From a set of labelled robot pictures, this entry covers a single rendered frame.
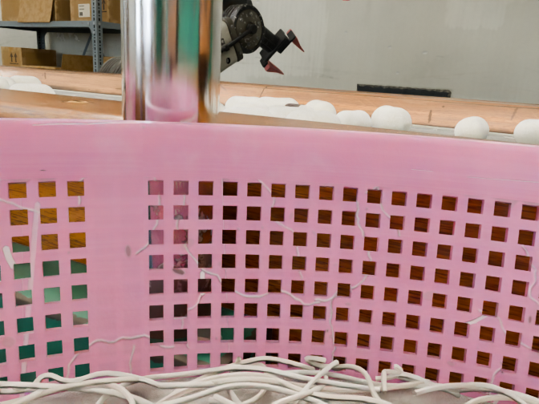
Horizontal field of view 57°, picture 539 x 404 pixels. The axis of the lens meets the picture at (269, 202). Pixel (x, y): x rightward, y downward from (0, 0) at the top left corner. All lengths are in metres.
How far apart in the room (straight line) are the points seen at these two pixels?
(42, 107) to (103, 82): 0.51
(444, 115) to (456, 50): 1.93
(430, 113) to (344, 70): 2.08
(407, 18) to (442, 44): 0.20
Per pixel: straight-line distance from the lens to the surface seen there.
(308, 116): 0.29
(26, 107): 0.19
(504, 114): 0.48
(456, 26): 2.42
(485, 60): 2.38
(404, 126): 0.35
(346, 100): 0.51
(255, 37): 1.20
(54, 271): 0.17
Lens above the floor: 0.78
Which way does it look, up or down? 15 degrees down
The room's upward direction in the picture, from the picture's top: 3 degrees clockwise
